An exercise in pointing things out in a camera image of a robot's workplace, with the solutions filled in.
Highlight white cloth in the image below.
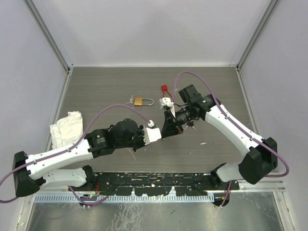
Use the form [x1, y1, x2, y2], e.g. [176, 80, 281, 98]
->
[50, 111, 84, 149]

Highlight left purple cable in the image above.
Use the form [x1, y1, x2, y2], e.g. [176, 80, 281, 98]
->
[0, 103, 156, 204]

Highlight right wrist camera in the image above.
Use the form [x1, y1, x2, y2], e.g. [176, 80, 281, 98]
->
[159, 97, 175, 117]

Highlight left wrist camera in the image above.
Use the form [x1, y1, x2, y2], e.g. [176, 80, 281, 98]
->
[142, 120, 162, 146]

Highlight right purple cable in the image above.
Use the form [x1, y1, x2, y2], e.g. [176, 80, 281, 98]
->
[172, 71, 290, 207]

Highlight red cable padlock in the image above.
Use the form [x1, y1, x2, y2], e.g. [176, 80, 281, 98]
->
[161, 85, 172, 98]

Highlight brass padlock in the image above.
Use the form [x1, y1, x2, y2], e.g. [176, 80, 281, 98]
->
[126, 95, 154, 106]

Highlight slotted cable duct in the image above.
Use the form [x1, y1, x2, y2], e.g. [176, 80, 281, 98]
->
[34, 193, 214, 203]

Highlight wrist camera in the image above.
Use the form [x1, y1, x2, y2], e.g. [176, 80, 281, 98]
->
[142, 120, 162, 146]
[159, 97, 175, 117]

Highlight purple cable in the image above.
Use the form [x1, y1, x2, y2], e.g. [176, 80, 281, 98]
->
[0, 103, 156, 204]
[172, 71, 290, 207]

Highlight black keys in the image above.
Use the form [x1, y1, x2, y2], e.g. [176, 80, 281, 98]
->
[186, 121, 196, 131]

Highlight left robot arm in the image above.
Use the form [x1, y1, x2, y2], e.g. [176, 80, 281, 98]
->
[13, 118, 147, 197]

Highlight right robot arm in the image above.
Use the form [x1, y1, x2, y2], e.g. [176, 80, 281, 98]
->
[159, 85, 278, 190]

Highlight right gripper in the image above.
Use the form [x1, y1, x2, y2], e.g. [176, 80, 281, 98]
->
[160, 104, 194, 139]

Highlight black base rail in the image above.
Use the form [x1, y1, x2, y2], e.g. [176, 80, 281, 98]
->
[92, 172, 228, 196]

